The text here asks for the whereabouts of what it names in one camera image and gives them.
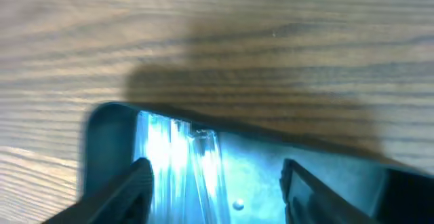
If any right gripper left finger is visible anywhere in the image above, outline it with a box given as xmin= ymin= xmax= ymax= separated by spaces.
xmin=42 ymin=157 xmax=155 ymax=224

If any clear test tube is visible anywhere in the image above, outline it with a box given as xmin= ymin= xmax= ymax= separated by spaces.
xmin=169 ymin=117 xmax=199 ymax=224
xmin=190 ymin=128 xmax=233 ymax=224
xmin=134 ymin=109 xmax=177 ymax=224

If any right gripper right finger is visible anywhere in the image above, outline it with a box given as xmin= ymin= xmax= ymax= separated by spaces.
xmin=279 ymin=158 xmax=382 ymax=224

